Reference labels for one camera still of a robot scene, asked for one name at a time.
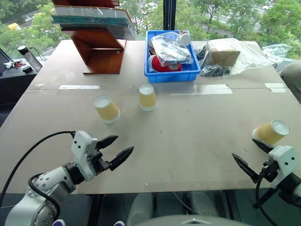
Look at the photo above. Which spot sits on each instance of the white crumpled paper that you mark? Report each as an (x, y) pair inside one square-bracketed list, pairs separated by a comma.
[(8, 65)]

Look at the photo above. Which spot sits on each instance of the yellow ribbed paper cup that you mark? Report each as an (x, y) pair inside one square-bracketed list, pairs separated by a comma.
[(147, 99), (268, 134), (108, 111)]

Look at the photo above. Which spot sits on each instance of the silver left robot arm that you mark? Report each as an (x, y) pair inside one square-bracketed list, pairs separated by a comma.
[(47, 182)]

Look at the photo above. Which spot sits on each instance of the black window frame post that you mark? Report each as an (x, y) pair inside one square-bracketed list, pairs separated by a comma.
[(169, 14)]

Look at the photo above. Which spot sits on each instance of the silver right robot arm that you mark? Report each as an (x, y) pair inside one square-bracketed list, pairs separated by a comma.
[(291, 188)]

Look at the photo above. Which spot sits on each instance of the clear plastic bag with items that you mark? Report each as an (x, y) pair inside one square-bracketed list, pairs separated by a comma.
[(170, 50)]

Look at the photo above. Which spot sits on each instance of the blue plastic bin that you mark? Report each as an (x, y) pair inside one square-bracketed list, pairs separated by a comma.
[(171, 75)]

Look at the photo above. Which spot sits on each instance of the brown cardboard box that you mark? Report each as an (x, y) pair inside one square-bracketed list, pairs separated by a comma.
[(223, 55)]

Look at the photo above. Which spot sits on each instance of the white cylindrical container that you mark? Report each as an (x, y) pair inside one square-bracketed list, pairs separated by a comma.
[(185, 37)]

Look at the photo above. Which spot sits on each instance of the black side table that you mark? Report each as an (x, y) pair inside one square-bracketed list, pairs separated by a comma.
[(14, 82)]

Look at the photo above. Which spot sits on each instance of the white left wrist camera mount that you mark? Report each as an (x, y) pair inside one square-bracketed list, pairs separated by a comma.
[(81, 146)]

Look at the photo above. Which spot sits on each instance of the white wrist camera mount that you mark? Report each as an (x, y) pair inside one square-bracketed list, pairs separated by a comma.
[(284, 157), (81, 146)]

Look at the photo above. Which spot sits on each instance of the plastic wrapped book stack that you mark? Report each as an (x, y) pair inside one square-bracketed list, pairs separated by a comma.
[(94, 20)]

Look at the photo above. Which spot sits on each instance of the grey robot torso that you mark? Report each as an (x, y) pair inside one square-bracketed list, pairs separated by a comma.
[(195, 221)]

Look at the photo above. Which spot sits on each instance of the large clear plastic bag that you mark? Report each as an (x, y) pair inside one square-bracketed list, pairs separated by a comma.
[(251, 58)]

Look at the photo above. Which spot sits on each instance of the crumpled clear plastic bag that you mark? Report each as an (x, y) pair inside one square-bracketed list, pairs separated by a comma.
[(278, 51)]

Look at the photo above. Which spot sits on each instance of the clear bottle with black cap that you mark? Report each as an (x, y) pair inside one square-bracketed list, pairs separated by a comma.
[(29, 56)]

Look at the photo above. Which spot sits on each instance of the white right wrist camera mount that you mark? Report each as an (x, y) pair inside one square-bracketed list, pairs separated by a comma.
[(284, 157)]

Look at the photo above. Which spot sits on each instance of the red cloth item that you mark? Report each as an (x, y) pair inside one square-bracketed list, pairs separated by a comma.
[(162, 66)]

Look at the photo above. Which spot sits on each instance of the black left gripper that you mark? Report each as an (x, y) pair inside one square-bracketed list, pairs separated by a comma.
[(100, 164)]

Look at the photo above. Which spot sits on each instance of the clear tape strip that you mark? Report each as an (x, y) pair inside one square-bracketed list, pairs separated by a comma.
[(276, 87), (207, 90), (78, 87)]

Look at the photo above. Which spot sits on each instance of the purple rounded shape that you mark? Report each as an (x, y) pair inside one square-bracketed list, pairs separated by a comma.
[(58, 223), (118, 223)]

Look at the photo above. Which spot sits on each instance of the black bundled items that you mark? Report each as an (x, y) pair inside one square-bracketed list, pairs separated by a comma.
[(215, 70)]

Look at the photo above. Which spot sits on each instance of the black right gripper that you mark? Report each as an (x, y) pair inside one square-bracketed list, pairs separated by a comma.
[(270, 170)]

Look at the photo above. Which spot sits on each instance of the grey clothed person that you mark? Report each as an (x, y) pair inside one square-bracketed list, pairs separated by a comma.
[(292, 80)]

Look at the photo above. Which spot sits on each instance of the brown wooden shelf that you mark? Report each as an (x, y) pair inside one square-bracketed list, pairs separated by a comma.
[(103, 54)]

